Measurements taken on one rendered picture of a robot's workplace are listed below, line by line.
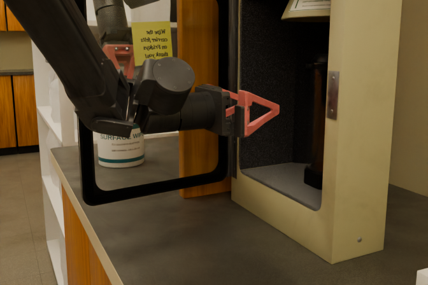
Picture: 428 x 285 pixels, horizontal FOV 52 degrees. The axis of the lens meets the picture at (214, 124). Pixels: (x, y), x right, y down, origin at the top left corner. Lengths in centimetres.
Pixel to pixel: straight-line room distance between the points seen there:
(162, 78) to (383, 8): 34
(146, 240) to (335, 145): 36
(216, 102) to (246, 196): 31
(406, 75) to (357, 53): 48
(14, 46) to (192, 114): 546
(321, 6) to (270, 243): 40
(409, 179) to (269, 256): 52
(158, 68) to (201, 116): 11
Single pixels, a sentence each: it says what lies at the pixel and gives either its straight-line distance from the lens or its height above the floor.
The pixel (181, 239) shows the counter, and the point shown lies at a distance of 78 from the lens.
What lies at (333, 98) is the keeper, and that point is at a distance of 65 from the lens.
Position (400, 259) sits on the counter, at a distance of 77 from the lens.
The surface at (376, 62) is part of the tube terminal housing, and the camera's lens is 69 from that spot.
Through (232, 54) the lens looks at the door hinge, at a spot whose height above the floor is 125.
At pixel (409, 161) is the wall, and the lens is 114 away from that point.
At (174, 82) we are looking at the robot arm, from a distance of 56.
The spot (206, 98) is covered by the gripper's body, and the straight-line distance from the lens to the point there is 65.
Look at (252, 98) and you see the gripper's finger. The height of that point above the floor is 120.
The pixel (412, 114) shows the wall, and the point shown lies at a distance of 112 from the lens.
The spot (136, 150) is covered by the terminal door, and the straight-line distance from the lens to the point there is 81.
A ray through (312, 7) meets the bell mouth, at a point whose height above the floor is 133.
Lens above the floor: 127
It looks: 10 degrees down
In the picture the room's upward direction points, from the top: straight up
